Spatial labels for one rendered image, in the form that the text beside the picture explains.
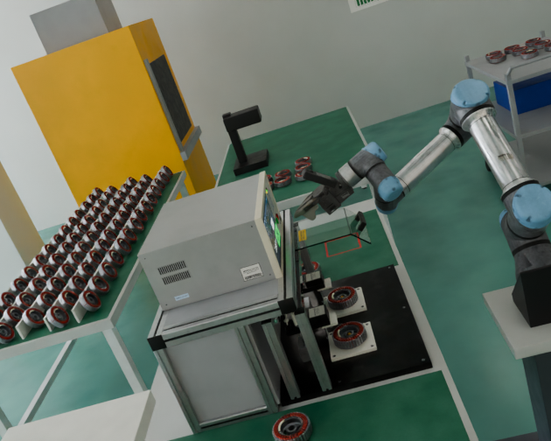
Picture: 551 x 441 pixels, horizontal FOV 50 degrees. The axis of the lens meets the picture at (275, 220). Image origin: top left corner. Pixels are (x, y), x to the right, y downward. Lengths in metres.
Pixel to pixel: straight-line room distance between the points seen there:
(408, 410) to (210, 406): 0.60
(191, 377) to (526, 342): 0.99
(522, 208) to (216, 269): 0.90
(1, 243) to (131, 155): 1.36
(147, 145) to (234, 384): 3.84
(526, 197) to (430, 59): 5.48
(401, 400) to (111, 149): 4.22
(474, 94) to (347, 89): 5.18
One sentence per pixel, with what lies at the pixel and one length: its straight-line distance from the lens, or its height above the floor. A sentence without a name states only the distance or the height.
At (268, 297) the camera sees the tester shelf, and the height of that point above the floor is 1.12.
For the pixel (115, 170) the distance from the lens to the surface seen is 5.58.
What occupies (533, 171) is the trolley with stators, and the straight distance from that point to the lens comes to 4.43.
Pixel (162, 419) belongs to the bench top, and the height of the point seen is 0.75.
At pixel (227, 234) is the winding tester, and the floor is 1.30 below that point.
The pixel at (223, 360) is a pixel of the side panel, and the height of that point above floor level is 0.97.
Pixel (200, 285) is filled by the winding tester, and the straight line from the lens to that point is 1.80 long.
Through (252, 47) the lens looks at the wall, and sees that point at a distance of 7.01.
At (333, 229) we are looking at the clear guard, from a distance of 2.08.
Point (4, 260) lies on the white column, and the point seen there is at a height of 0.48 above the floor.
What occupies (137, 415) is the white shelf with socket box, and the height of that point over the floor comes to 1.20.
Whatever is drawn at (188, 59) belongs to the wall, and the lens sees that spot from 7.10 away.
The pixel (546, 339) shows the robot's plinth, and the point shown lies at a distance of 1.89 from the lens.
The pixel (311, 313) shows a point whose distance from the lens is 1.92.
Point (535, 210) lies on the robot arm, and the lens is 1.82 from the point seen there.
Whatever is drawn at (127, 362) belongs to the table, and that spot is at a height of 0.48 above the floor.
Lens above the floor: 1.91
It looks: 21 degrees down
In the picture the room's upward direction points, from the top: 20 degrees counter-clockwise
